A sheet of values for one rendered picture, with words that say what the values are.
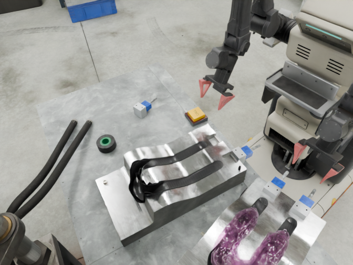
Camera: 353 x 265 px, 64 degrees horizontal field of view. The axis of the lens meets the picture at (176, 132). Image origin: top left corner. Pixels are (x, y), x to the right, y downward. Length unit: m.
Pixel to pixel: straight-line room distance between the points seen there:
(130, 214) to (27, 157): 1.63
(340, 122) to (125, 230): 0.71
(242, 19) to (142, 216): 0.72
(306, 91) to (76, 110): 1.04
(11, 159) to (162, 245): 1.80
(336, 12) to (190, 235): 0.84
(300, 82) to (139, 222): 0.79
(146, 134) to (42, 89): 1.95
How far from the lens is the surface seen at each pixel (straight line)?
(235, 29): 1.00
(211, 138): 1.16
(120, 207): 1.02
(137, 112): 1.33
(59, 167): 1.14
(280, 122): 1.36
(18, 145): 2.65
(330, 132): 0.83
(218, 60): 0.97
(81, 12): 4.04
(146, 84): 1.52
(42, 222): 2.14
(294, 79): 1.20
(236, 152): 1.14
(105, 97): 1.50
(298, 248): 0.99
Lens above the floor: 1.76
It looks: 49 degrees down
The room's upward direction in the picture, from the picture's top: 4 degrees counter-clockwise
